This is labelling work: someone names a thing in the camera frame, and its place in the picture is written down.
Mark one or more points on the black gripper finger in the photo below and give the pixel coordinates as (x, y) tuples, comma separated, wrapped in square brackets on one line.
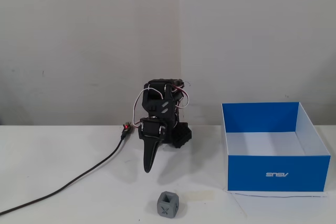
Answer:
[(148, 155), (155, 153)]

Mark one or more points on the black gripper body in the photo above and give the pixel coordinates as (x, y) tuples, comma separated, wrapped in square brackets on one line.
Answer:
[(152, 130)]

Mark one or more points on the gray block with cutouts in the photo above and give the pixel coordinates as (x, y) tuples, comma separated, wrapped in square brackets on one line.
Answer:
[(168, 205)]

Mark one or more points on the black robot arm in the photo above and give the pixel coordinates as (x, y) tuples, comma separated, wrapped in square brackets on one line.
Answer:
[(157, 103)]

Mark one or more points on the blue white ASUS box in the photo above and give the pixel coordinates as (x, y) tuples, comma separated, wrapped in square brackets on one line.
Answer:
[(275, 174)]

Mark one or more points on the small circuit board red LED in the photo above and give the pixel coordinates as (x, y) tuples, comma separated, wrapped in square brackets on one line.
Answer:
[(126, 127)]

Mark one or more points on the clear tape patch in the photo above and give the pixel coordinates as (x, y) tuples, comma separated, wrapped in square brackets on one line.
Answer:
[(199, 195)]

